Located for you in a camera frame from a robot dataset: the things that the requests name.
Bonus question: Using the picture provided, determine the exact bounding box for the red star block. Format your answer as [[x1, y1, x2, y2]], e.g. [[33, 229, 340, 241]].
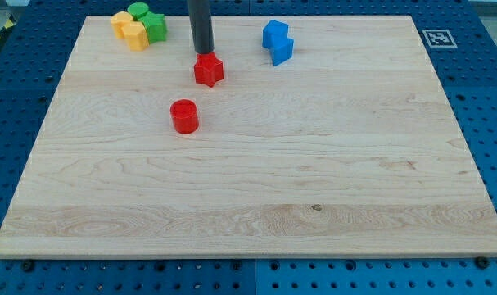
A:
[[193, 52, 224, 88]]

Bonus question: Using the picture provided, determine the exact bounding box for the green star block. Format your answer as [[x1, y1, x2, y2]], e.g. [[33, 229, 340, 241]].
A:
[[139, 11, 168, 43]]

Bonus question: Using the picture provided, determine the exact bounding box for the red cylinder block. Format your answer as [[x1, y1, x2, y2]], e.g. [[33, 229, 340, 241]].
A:
[[169, 99, 199, 134]]

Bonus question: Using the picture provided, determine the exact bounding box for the blue block lower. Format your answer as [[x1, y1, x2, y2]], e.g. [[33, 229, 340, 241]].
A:
[[269, 35, 294, 66]]

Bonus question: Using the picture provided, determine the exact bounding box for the light wooden board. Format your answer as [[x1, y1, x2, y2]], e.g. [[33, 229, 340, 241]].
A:
[[0, 16, 497, 260]]

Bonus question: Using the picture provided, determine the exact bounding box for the blue cube block upper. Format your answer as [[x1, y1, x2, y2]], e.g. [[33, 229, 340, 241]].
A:
[[262, 20, 289, 49]]

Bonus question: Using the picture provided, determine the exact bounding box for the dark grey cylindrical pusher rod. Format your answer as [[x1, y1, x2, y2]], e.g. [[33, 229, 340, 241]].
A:
[[187, 0, 215, 54]]

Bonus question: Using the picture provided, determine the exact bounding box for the yellow hexagon block front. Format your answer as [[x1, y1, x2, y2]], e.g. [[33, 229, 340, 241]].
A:
[[122, 21, 149, 51]]

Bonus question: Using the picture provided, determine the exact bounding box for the green cylinder block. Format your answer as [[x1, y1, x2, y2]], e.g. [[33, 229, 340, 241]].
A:
[[127, 2, 149, 20]]

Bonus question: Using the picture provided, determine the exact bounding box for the yellow block rear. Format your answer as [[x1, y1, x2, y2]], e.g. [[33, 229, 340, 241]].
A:
[[110, 11, 133, 39]]

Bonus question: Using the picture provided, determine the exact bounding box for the white fiducial marker tag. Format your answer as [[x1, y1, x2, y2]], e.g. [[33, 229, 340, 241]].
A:
[[422, 29, 457, 48]]

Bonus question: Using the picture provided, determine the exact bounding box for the black bolt left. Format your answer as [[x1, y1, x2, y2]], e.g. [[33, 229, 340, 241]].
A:
[[20, 260, 35, 273]]

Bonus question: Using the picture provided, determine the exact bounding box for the black bolt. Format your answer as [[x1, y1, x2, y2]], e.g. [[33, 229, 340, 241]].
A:
[[20, 260, 35, 273], [474, 256, 490, 270]]

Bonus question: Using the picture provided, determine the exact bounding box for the black bolt right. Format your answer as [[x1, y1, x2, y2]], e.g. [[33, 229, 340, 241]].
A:
[[474, 256, 490, 270]]

